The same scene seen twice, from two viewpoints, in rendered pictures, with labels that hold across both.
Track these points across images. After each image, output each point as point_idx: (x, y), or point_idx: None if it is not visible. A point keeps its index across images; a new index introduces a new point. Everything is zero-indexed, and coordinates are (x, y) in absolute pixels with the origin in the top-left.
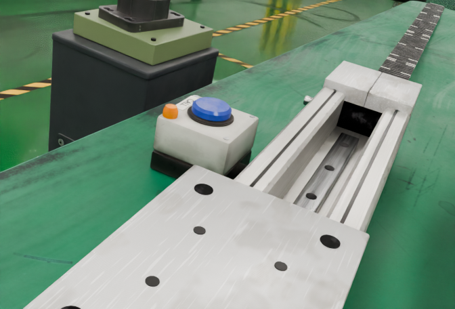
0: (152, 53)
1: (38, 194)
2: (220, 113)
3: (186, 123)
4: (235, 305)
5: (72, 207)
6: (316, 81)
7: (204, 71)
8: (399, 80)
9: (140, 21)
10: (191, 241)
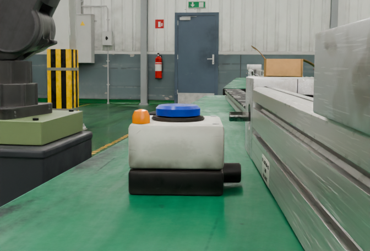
0: (39, 132)
1: (27, 235)
2: (193, 107)
3: (164, 123)
4: None
5: (81, 234)
6: None
7: (84, 154)
8: (304, 77)
9: (13, 107)
10: None
